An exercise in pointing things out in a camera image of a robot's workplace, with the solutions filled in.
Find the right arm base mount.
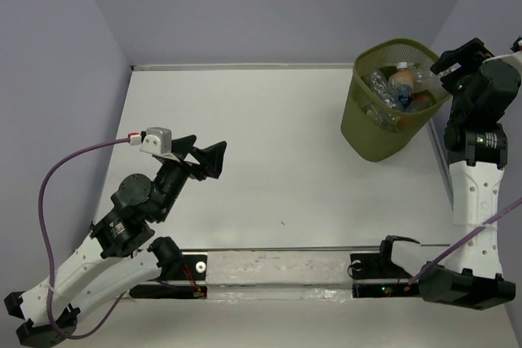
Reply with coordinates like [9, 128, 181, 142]
[347, 236, 420, 299]

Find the orange juice bottle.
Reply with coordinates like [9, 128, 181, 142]
[388, 62, 415, 111]

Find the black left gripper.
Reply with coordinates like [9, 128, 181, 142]
[156, 134, 229, 221]

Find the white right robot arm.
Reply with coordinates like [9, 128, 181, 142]
[375, 38, 521, 311]

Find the clear bottle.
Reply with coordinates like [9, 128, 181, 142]
[361, 70, 403, 111]
[413, 68, 445, 97]

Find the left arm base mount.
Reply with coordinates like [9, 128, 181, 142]
[128, 237, 208, 300]

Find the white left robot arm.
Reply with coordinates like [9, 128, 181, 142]
[4, 127, 227, 347]

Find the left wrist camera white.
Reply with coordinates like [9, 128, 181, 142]
[140, 127, 172, 156]

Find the red cap red label bottle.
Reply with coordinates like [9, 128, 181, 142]
[409, 94, 435, 112]

